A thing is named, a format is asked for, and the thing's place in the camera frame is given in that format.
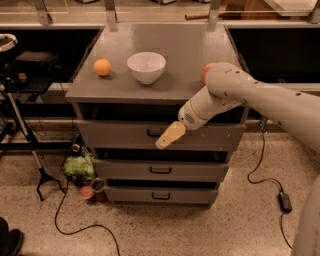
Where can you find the black shoe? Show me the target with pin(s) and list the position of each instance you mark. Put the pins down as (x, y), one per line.
(10, 240)

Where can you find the grey bottom drawer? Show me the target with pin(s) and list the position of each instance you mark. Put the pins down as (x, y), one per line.
(160, 195)

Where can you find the black power adapter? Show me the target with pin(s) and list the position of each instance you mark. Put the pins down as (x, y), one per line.
(285, 202)

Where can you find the white ceramic bowl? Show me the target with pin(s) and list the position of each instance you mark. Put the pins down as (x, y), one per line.
(146, 67)

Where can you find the grey drawer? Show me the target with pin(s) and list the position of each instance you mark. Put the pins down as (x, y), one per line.
(160, 170)
(160, 195)
(143, 135)

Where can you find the grey drawer cabinet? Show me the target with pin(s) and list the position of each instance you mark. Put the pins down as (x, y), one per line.
(187, 48)

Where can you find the grey middle drawer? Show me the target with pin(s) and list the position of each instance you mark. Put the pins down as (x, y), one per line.
(160, 170)

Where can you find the small round tin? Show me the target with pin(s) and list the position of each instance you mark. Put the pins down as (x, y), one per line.
(97, 185)

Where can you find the black grabber tool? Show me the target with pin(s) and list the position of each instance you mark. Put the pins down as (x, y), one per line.
(44, 176)

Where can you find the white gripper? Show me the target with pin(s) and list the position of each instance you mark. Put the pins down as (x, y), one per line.
(188, 119)

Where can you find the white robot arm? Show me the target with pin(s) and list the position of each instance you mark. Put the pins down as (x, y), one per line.
(226, 86)

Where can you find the small orange fruit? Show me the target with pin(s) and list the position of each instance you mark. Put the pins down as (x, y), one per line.
(102, 67)

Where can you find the red round can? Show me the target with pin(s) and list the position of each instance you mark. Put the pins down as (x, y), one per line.
(86, 192)

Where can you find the black box on stand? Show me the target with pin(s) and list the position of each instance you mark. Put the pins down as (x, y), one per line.
(36, 61)

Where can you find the red apple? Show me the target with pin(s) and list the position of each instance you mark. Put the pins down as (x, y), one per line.
(204, 72)

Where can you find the grey top drawer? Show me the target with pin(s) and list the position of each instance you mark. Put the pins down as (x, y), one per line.
(143, 135)

